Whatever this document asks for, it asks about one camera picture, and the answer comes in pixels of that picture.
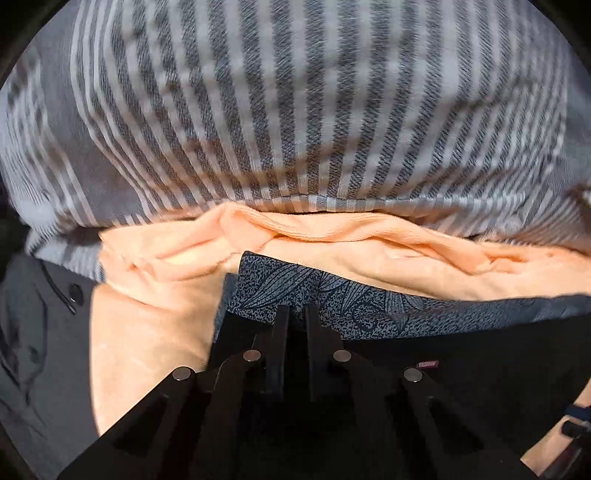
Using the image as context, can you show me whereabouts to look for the grey white striped duvet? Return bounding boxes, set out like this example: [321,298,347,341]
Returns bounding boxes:
[0,0,591,282]

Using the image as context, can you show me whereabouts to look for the peach blanket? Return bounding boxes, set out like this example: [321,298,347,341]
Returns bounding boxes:
[90,203,591,480]

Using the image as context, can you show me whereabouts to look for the black pants with patterned waistband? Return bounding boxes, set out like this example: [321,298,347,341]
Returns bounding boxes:
[212,250,591,464]

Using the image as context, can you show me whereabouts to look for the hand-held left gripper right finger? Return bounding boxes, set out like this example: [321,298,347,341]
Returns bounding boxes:
[295,303,537,480]

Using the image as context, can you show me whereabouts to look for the grey garment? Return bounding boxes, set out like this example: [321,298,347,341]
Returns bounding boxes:
[0,254,100,480]

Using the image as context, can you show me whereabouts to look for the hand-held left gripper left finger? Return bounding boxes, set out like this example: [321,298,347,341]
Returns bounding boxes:
[58,305,296,480]

